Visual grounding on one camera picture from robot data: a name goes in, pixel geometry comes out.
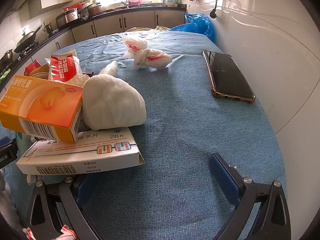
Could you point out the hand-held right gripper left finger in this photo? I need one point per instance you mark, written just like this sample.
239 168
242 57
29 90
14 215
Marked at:
83 190

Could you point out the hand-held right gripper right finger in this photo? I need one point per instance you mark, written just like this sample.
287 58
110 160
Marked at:
222 177

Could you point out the white medicine box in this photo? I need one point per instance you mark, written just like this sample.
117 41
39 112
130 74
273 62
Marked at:
87 152

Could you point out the orange medicine box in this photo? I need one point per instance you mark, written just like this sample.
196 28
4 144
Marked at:
42 105

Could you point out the red white snack packet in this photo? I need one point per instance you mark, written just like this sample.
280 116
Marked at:
62 67

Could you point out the pale green packet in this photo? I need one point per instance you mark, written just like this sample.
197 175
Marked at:
23 142

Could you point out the red white wrapper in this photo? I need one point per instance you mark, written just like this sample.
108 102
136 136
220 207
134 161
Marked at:
67 233
28 233

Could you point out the blue table cloth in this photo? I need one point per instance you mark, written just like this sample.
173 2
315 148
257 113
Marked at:
175 117

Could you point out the small red packet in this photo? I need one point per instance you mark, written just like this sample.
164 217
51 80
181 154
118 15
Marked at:
31 67

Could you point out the white rolled sock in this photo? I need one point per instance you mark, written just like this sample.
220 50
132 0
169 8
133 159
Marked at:
112 105

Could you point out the steel pot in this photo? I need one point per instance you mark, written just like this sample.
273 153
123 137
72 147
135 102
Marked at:
5 58

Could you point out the black smartphone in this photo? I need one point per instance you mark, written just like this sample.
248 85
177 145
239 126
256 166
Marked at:
227 75

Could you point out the black wok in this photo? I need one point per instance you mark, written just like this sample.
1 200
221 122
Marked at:
25 41

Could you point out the white spray bottle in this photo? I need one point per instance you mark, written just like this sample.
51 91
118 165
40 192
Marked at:
110 68

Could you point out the knotted white plastic bag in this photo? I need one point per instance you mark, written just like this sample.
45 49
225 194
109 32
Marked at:
152 57

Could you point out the silver rice cooker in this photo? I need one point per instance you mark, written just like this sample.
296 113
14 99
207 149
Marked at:
67 17

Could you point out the blue plastic bag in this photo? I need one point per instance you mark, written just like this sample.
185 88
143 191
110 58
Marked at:
197 23

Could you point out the red plastic basin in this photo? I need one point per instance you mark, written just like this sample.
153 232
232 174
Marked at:
73 6

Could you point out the yellow plastic bag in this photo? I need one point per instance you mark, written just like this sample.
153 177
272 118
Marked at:
160 28

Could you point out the brown cooking pot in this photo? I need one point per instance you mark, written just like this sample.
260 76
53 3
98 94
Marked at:
95 9

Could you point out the grey lower kitchen cabinets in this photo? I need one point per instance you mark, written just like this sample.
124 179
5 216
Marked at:
140 20

